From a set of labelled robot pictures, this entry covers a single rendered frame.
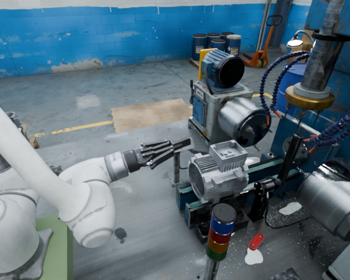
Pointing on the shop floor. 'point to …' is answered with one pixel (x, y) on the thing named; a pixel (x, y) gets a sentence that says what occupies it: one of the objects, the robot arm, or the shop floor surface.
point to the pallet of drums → (233, 41)
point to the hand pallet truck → (259, 59)
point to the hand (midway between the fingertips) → (180, 143)
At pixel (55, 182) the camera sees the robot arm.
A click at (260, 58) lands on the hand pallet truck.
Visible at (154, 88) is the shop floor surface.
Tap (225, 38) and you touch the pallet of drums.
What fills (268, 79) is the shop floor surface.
